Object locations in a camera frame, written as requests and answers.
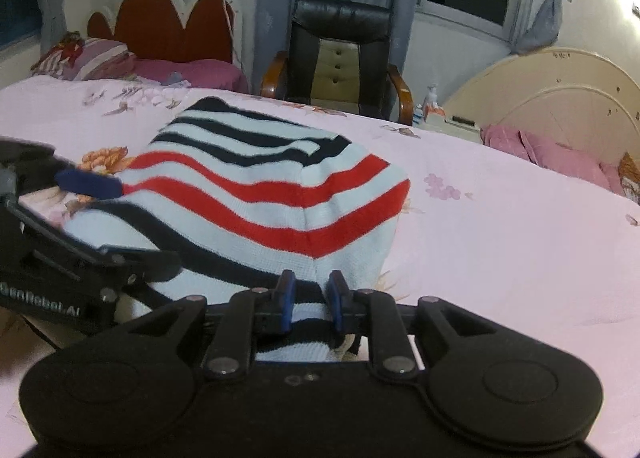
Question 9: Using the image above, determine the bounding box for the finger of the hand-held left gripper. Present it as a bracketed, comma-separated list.
[4, 195, 182, 306]
[0, 137, 123, 201]

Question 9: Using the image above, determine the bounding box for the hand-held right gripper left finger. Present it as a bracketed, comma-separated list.
[125, 269, 297, 381]

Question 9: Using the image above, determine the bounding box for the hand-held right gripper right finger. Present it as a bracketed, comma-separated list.
[327, 269, 493, 381]

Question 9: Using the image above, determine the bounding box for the striped knit sweater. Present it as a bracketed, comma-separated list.
[59, 96, 412, 364]

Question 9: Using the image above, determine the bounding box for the striped purple pillow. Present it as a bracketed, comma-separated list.
[30, 32, 136, 82]

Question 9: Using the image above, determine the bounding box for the magenta pillow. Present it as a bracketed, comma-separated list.
[115, 57, 249, 94]

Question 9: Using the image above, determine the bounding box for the pink floral bedsheet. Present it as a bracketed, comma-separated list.
[0, 78, 640, 458]

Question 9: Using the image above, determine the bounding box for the red scalloped headboard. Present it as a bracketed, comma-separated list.
[86, 0, 241, 64]

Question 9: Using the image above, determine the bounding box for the small white bedside box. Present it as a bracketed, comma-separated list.
[425, 111, 482, 141]

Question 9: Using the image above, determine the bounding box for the bottle on nightstand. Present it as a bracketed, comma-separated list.
[422, 82, 441, 114]

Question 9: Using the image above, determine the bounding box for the pink checked pillow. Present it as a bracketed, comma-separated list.
[481, 124, 533, 162]
[520, 129, 613, 191]

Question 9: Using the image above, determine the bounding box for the black leather office chair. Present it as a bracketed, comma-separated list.
[260, 0, 416, 126]

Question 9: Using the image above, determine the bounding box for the cream round headboard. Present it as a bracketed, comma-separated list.
[442, 47, 640, 189]

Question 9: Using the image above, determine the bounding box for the orange cartoon cushion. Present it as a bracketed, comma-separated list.
[617, 151, 640, 206]

